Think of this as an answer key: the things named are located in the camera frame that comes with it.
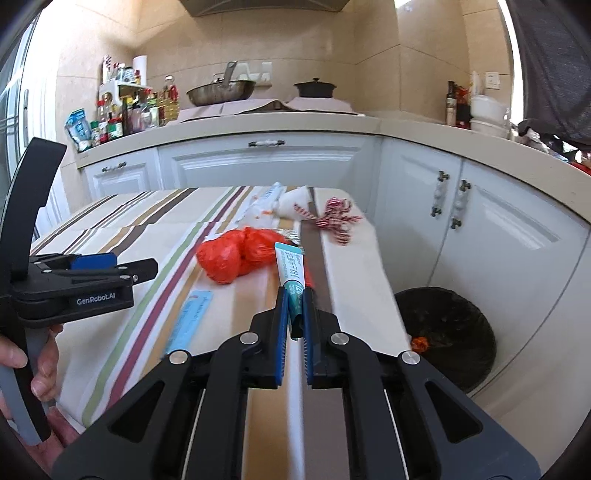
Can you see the wide white cabinet door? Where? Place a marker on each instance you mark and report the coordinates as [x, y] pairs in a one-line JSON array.
[[258, 166]]

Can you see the black trash bin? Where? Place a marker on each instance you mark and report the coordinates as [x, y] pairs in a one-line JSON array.
[[443, 323]]

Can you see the orange plastic bag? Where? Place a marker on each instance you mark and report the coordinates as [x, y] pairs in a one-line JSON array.
[[221, 256]]

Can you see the red checkered ribbon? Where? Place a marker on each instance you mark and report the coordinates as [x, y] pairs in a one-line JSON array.
[[334, 221]]

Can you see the yellow cooking oil bottle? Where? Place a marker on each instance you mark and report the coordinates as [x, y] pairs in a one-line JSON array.
[[171, 99]]

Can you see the dark grey cloth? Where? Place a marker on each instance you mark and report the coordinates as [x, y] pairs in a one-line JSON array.
[[549, 60]]

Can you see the tall white cabinet door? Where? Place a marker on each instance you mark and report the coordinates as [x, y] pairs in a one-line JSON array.
[[406, 217], [508, 258]]

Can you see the group of condiment bottles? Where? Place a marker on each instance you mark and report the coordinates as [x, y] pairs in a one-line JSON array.
[[115, 122]]

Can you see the small orange scrap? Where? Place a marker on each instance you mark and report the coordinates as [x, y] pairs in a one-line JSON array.
[[420, 345]]

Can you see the white kitchen cabinets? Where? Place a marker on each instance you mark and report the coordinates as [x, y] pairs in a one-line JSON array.
[[277, 124]]

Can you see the dark glass bottle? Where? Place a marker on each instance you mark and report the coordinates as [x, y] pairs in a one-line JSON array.
[[451, 106]]

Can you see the blue and white bag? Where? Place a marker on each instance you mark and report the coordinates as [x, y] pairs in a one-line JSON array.
[[78, 131]]

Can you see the green white toothpaste tube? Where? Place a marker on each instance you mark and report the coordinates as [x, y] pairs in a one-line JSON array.
[[291, 270]]

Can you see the long white sachet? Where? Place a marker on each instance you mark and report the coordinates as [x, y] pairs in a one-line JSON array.
[[265, 201]]

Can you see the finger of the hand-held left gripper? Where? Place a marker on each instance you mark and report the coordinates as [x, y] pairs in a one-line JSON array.
[[138, 270], [92, 261]]

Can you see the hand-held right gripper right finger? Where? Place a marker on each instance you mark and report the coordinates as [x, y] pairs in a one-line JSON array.
[[308, 344]]

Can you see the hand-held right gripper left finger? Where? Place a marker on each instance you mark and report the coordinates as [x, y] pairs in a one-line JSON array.
[[279, 339]]

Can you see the white crumpled bag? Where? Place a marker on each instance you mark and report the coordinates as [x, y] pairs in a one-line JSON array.
[[295, 201]]

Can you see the white paper towel roll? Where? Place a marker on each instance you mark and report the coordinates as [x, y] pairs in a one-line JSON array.
[[140, 69]]

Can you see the black lidded pot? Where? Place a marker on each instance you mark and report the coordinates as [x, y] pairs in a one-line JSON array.
[[315, 88]]

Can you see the flat light blue packet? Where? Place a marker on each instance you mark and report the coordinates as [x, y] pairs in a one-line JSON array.
[[191, 318]]

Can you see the person's left hand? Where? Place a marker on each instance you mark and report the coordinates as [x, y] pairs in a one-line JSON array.
[[46, 369]]

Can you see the wide white wall socket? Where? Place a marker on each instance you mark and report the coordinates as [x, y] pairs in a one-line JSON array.
[[258, 71]]

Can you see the small white wall socket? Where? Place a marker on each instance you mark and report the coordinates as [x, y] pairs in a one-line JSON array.
[[492, 81]]

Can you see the white rice cooker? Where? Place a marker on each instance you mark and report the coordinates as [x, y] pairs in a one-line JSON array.
[[487, 115]]

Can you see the narrow white cabinet door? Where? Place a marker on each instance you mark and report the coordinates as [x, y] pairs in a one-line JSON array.
[[120, 182]]

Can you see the metal wok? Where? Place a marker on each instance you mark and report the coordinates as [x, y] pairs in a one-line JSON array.
[[221, 92]]

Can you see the range hood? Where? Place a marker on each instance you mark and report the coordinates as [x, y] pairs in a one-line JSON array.
[[263, 7]]

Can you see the striped tablecloth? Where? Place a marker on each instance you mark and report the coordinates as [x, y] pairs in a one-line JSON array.
[[138, 240]]

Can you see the white spice shelf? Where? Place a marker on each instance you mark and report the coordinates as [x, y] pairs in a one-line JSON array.
[[134, 88]]

